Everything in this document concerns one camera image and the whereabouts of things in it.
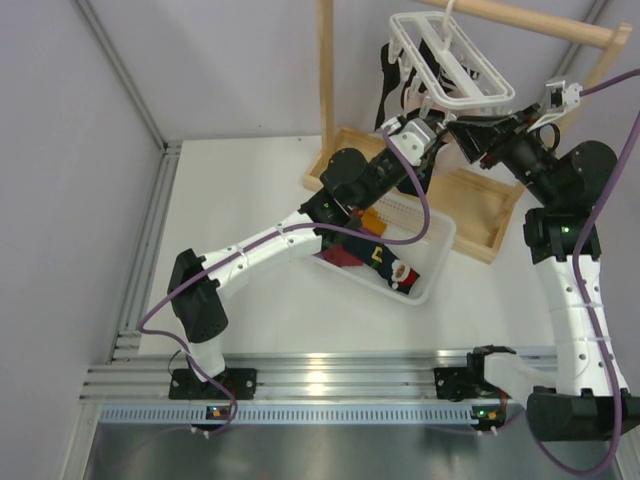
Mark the aluminium mounting rail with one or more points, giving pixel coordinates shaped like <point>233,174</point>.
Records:
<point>286,378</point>

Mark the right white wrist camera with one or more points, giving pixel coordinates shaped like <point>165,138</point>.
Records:
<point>562,95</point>

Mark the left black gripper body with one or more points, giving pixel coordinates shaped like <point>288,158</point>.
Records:
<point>417,167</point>

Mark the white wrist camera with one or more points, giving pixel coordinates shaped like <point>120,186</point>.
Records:
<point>409,140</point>
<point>562,95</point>

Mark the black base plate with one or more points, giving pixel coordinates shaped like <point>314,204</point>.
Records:
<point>459,383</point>
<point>240,382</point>

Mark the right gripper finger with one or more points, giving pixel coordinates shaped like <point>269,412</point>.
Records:
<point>478,142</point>
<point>485,125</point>

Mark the wooden drying rack stand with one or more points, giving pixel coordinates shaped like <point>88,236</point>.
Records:
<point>481,207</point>

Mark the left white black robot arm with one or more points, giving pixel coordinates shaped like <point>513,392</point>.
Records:
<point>332,218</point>

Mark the white plastic clip hanger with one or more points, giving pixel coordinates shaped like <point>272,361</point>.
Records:
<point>452,47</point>

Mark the maroon purple sock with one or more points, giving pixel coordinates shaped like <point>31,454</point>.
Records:
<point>339,257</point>

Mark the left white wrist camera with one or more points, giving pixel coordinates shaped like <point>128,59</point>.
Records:
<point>409,140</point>

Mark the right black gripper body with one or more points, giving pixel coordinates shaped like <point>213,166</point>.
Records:
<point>520,145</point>

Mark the navy santa sock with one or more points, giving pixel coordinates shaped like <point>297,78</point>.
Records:
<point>398,274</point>
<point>407,187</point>

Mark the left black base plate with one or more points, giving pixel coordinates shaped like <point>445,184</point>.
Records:
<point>240,382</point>

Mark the white plastic basket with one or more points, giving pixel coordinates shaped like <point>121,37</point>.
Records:
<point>404,218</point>

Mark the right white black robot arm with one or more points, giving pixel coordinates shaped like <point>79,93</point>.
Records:
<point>587,399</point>

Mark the maroon orange sock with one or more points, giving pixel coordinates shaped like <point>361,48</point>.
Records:
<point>371,223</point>

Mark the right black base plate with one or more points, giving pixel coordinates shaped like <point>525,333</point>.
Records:
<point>459,383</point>

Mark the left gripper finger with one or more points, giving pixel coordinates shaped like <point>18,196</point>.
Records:
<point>436,158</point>
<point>439,124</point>

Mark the grey slotted cable duct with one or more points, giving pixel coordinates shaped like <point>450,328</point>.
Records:
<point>300,413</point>

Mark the black white striped sock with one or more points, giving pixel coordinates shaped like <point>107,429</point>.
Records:
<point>447,83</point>

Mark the aluminium corner frame profile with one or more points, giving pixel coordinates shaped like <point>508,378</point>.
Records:
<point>137,288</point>

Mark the black sock on hanger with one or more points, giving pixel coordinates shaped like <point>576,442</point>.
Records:
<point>391,79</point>

